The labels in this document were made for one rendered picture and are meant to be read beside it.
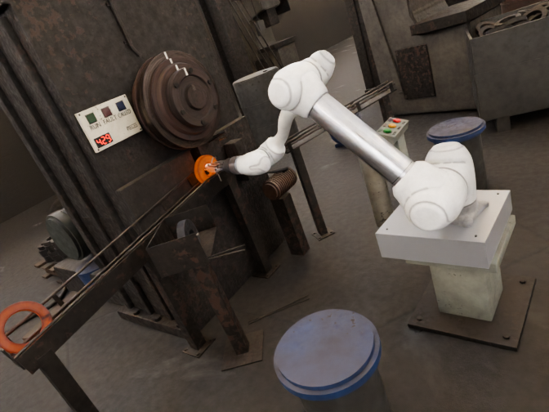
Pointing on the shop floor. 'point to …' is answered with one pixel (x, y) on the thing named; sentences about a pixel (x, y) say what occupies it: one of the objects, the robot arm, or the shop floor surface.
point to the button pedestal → (396, 134)
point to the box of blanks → (511, 64)
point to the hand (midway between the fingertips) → (206, 167)
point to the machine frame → (39, 12)
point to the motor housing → (286, 210)
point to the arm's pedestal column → (475, 306)
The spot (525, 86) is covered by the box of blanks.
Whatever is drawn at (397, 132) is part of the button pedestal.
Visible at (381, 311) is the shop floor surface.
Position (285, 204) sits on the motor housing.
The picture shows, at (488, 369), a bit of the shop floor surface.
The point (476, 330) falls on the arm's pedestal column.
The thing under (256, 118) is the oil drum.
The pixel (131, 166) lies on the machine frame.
